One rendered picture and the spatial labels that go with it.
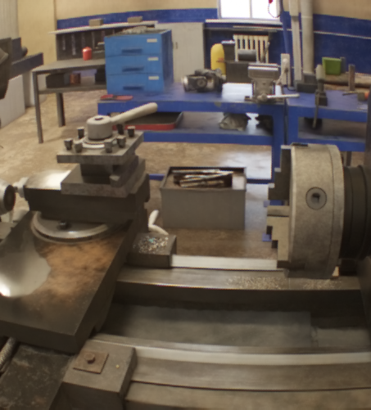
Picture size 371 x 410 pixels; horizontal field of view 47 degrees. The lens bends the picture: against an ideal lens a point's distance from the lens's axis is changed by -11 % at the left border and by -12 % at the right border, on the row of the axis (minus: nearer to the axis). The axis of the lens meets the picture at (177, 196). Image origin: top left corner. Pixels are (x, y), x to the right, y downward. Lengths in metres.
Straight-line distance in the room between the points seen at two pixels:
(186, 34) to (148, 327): 6.63
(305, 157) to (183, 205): 2.21
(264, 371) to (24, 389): 0.45
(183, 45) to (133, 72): 4.74
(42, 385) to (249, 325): 0.55
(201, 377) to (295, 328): 0.35
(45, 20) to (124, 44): 5.88
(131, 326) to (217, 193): 1.85
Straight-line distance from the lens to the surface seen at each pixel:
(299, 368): 0.89
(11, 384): 0.85
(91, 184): 1.07
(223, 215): 2.97
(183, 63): 7.59
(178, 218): 3.00
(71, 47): 5.34
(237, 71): 6.33
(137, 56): 2.81
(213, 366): 0.89
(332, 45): 7.96
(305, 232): 0.75
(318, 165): 0.78
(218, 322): 1.15
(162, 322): 1.16
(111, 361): 0.86
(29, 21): 8.79
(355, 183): 0.81
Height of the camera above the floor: 1.48
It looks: 25 degrees down
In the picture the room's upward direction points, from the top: 3 degrees counter-clockwise
